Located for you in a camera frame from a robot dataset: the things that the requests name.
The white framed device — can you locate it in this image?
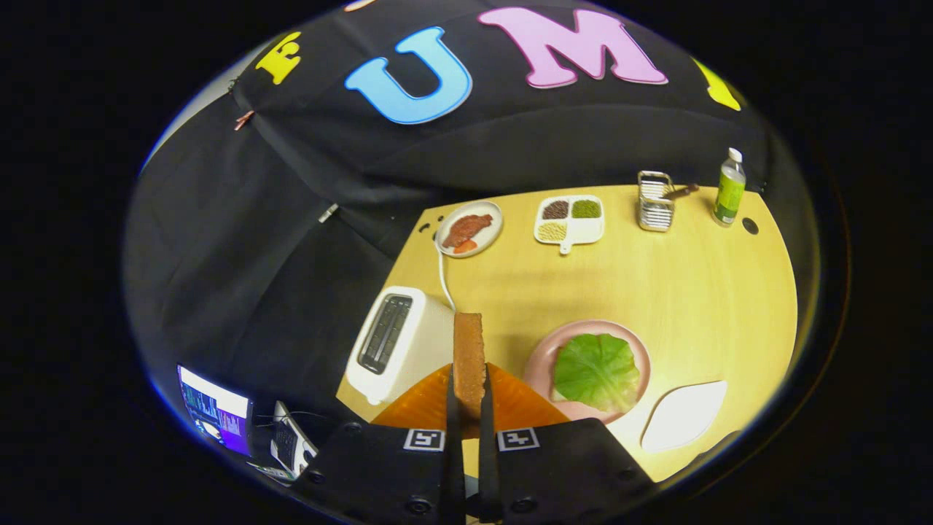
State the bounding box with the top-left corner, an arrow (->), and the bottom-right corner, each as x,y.
270,400 -> 319,478

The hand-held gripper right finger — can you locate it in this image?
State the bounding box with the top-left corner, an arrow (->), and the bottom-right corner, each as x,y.
477,362 -> 657,524

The pink round plate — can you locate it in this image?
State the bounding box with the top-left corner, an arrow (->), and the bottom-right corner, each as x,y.
523,319 -> 652,425

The green lettuce leaf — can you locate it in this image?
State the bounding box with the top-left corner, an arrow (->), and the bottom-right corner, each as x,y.
552,333 -> 641,414

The white divided bean dish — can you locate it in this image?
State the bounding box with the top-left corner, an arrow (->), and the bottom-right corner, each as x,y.
534,194 -> 606,255

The toasted bread slice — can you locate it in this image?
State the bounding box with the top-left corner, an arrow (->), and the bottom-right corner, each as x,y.
453,312 -> 487,420

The white toaster cable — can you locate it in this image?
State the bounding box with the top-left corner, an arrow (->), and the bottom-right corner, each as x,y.
435,232 -> 458,313

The white toaster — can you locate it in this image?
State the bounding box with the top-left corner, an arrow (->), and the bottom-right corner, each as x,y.
345,286 -> 456,406

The wire cutlery holder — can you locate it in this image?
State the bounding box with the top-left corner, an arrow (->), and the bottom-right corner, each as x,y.
637,170 -> 676,233

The white square plate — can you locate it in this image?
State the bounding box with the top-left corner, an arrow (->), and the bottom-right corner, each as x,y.
641,380 -> 728,454

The white oval plate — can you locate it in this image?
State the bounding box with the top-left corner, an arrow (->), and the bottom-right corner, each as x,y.
435,201 -> 504,259

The computer monitor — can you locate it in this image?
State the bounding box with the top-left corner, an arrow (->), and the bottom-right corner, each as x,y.
177,365 -> 252,458

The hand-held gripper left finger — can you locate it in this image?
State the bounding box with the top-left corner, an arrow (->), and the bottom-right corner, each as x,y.
290,362 -> 467,524

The red meat slice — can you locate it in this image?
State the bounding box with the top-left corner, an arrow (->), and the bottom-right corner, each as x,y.
442,213 -> 494,254

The green label water bottle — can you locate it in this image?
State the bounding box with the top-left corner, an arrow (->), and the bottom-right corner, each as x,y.
712,147 -> 747,228

